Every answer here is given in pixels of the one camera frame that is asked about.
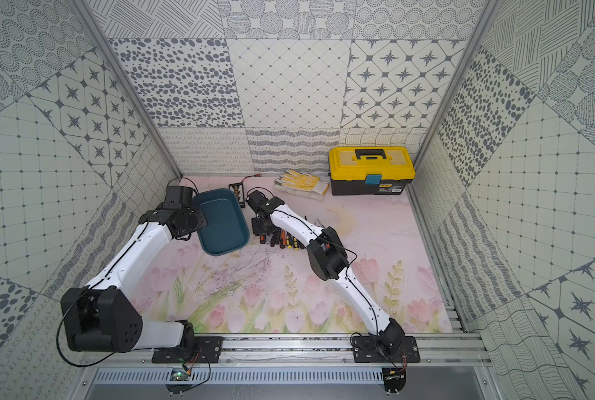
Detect black grey handle screwdriver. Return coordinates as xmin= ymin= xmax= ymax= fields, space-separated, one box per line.
xmin=270 ymin=231 xmax=279 ymax=248

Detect large orange black screwdriver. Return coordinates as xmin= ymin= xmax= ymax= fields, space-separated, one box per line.
xmin=279 ymin=230 xmax=286 ymax=249

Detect teal plastic storage tray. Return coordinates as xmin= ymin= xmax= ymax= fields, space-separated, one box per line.
xmin=193 ymin=188 xmax=250 ymax=257

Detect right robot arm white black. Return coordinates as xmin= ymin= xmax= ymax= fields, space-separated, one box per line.
xmin=246 ymin=189 xmax=405 ymax=357

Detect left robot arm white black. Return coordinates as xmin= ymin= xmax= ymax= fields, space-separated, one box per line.
xmin=56 ymin=186 xmax=208 ymax=368

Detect yellow work gloves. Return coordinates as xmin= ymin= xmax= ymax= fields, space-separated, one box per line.
xmin=274 ymin=170 xmax=329 ymax=201

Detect yellow black toolbox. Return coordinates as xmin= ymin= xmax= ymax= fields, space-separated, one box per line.
xmin=328 ymin=146 xmax=416 ymax=196

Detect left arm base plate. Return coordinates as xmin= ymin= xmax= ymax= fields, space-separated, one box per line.
xmin=151 ymin=336 xmax=224 ymax=364

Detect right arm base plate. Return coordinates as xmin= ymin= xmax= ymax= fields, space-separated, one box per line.
xmin=350 ymin=333 xmax=421 ymax=365

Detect aluminium rail frame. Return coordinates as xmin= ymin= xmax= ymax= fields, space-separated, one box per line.
xmin=79 ymin=332 xmax=493 ymax=368

